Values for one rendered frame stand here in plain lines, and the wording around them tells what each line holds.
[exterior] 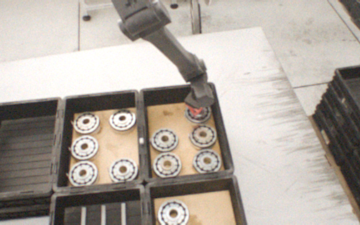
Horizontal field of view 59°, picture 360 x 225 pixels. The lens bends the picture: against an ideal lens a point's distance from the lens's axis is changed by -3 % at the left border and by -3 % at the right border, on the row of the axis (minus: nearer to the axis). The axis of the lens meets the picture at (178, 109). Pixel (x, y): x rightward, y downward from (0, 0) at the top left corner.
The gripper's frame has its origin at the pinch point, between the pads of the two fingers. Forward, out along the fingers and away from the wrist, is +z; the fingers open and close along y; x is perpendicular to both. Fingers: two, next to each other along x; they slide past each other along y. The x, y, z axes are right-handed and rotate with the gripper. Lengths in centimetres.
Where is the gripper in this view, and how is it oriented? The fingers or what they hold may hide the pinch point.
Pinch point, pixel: (197, 109)
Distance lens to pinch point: 130.1
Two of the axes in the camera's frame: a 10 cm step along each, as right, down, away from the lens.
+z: 0.2, 5.9, 8.1
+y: 5.6, -6.7, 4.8
